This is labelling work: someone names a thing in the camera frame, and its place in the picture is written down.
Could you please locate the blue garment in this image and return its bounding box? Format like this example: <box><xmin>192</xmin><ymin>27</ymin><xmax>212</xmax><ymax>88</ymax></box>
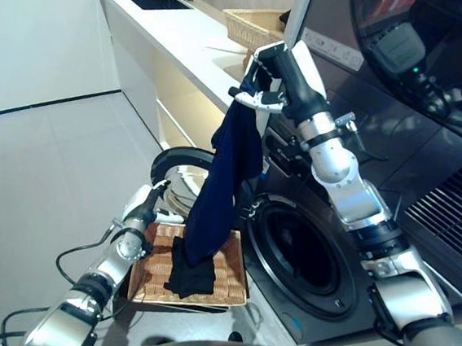
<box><xmin>180</xmin><ymin>69</ymin><xmax>274</xmax><ymax>274</ymax></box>

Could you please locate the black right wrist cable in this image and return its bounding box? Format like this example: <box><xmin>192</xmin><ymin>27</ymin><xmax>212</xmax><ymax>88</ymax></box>
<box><xmin>332</xmin><ymin>111</ymin><xmax>394</xmax><ymax>164</ymax></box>

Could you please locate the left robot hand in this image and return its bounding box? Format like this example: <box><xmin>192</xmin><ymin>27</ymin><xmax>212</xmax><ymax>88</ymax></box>
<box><xmin>121</xmin><ymin>175</ymin><xmax>188</xmax><ymax>229</ymax></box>

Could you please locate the rectangular wicker laundry basket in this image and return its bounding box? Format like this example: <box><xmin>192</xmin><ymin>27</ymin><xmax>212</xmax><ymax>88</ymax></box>
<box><xmin>126</xmin><ymin>219</ymin><xmax>257</xmax><ymax>315</ymax></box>

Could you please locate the pale shallow wicker basket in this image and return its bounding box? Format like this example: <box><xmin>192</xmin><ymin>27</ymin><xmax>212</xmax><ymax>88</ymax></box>
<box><xmin>219</xmin><ymin>3</ymin><xmax>291</xmax><ymax>50</ymax></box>

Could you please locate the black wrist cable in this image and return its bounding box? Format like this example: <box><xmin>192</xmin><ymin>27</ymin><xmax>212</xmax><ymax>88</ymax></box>
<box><xmin>332</xmin><ymin>111</ymin><xmax>394</xmax><ymax>164</ymax></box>
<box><xmin>0</xmin><ymin>208</ymin><xmax>138</xmax><ymax>346</ymax></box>

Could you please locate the round glass washer door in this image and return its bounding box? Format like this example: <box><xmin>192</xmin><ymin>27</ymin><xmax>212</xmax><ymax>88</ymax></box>
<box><xmin>146</xmin><ymin>143</ymin><xmax>218</xmax><ymax>221</ymax></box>

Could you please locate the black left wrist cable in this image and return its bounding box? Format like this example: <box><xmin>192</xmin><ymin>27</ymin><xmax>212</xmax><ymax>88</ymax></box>
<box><xmin>0</xmin><ymin>208</ymin><xmax>138</xmax><ymax>346</ymax></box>

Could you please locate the white counter with shelves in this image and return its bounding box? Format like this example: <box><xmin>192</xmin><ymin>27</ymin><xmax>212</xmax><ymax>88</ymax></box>
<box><xmin>80</xmin><ymin>0</ymin><xmax>292</xmax><ymax>163</ymax></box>

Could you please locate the charcoal folded garment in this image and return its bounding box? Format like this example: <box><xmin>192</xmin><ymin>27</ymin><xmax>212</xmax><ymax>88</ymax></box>
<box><xmin>162</xmin><ymin>235</ymin><xmax>222</xmax><ymax>303</ymax></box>

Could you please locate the grey front-load washing machine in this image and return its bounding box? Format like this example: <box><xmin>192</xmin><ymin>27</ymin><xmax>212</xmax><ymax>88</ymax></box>
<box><xmin>225</xmin><ymin>100</ymin><xmax>462</xmax><ymax>346</ymax></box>

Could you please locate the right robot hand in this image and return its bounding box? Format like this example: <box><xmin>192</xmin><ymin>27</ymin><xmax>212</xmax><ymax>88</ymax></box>
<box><xmin>227</xmin><ymin>35</ymin><xmax>337</xmax><ymax>123</ymax></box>

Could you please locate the black countertop inset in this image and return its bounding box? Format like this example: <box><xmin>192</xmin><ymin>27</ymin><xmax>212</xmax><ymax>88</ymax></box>
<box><xmin>121</xmin><ymin>0</ymin><xmax>196</xmax><ymax>16</ymax></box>

